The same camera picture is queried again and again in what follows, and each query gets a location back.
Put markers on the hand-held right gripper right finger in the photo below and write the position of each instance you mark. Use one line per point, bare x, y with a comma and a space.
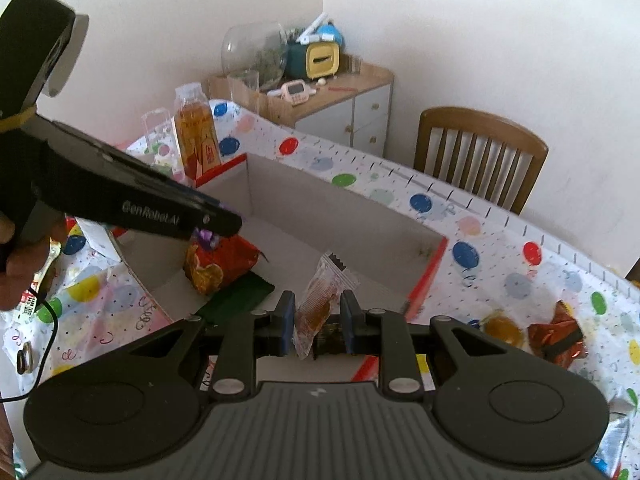
346, 325

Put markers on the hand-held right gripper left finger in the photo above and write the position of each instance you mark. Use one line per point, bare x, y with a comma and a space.
286, 321

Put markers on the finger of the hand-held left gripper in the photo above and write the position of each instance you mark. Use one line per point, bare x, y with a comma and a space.
220, 220

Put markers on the clear orange snack packet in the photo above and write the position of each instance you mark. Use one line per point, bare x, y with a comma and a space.
320, 300

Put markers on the red orange snack bag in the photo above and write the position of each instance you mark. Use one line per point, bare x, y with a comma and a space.
220, 265

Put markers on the green snack packet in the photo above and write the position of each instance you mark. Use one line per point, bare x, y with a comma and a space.
240, 295

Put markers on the red cardboard box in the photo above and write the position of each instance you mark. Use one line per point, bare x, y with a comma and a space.
325, 210

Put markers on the round yellow-brown snack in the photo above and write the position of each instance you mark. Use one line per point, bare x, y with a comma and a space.
502, 329

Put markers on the person's left hand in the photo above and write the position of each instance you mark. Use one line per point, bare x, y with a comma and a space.
25, 275

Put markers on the white paper sheet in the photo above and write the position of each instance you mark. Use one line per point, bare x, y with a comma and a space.
97, 237

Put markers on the orange juice bottle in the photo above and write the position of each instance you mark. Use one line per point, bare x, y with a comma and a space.
197, 132

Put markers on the clear plastic packet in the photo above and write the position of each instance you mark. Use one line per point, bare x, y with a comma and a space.
161, 140

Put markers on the pink kitchen timer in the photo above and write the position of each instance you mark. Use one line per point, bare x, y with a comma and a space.
294, 91

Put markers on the balloon printed tablecloth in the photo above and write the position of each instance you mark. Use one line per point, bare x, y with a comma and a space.
500, 270

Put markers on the wooden top sideboard cabinet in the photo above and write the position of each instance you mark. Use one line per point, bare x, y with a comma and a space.
350, 110

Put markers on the round glass bowl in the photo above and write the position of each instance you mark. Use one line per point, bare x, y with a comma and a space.
255, 52

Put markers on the red pencil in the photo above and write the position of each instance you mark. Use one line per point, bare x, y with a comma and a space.
340, 88

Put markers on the yellow teal tissue box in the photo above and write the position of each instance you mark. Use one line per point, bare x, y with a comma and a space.
320, 60

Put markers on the small glass cup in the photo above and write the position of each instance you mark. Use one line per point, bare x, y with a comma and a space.
353, 63

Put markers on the dark red snack packet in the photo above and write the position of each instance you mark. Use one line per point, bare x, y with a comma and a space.
557, 335

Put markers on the white plastic tube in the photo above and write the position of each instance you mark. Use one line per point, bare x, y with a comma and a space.
314, 27

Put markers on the blue ball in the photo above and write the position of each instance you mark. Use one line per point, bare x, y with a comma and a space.
332, 32

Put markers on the white snack packet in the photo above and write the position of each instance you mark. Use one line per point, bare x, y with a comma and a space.
617, 430

